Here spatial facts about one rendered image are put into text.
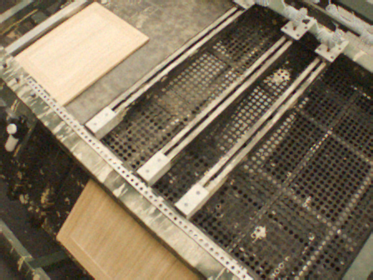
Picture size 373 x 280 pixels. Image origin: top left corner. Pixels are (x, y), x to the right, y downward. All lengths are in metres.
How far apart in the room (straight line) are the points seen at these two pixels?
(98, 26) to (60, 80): 0.39
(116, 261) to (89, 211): 0.27
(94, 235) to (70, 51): 0.92
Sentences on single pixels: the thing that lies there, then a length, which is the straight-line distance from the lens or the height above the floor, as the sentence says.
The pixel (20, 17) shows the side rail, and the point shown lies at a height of 1.04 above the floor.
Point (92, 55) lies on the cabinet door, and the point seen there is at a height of 1.12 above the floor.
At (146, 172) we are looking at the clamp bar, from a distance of 1.57.
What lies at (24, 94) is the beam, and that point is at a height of 0.84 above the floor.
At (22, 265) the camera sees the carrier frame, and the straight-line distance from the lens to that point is 2.07.
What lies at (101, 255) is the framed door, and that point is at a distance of 2.00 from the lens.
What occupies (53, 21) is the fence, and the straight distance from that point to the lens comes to 2.23.
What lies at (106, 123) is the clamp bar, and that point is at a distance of 1.70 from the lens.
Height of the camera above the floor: 1.52
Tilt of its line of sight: 12 degrees down
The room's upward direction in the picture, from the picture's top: 33 degrees clockwise
